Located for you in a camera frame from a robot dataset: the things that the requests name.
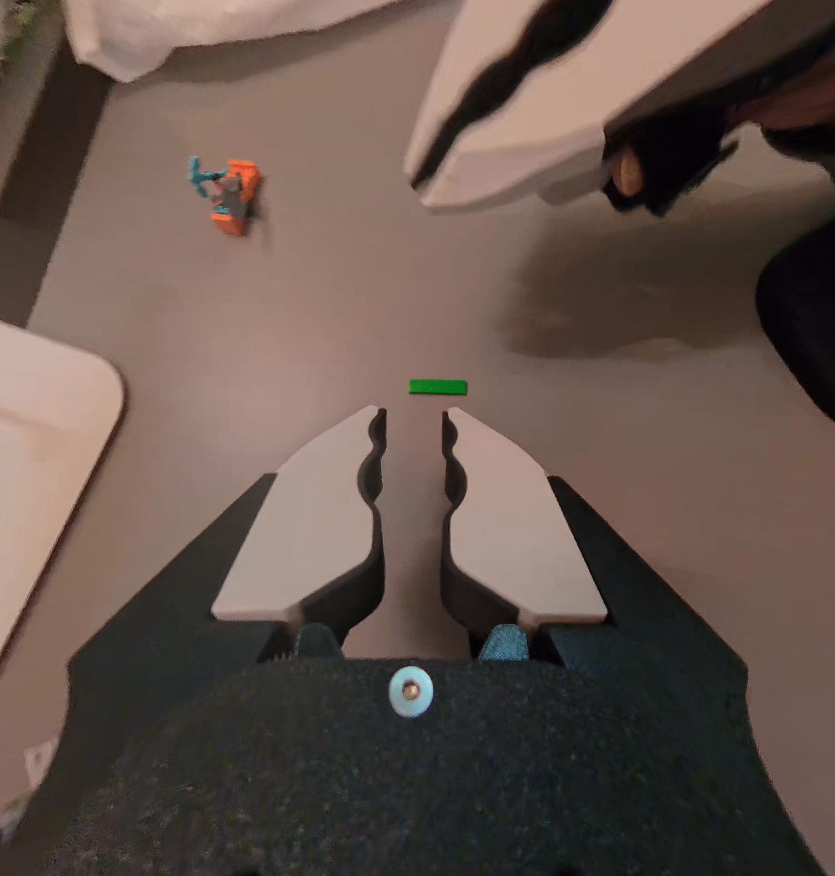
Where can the person's right forearm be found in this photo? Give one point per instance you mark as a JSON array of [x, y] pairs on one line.
[[828, 154]]

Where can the green brick tile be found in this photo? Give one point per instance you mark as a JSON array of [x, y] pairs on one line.
[[438, 387]]

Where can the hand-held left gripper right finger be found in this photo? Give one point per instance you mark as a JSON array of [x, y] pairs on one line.
[[520, 540]]

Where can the orange brick minifigure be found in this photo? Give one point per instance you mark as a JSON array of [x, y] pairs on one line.
[[232, 198]]

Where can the white paper bag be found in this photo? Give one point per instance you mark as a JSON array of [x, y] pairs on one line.
[[198, 27]]

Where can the pale wooden book stand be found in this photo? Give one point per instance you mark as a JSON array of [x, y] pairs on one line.
[[34, 445]]

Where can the person's right hand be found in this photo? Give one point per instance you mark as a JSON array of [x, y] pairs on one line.
[[807, 96]]

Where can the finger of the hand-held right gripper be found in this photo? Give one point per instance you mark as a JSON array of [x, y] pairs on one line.
[[472, 41], [595, 68]]

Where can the grey desk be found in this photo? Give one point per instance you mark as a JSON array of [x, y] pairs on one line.
[[321, 308]]

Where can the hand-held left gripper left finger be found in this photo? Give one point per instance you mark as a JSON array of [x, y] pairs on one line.
[[301, 540]]

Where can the black padded chair armrest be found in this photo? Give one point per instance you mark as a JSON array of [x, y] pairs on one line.
[[814, 321]]

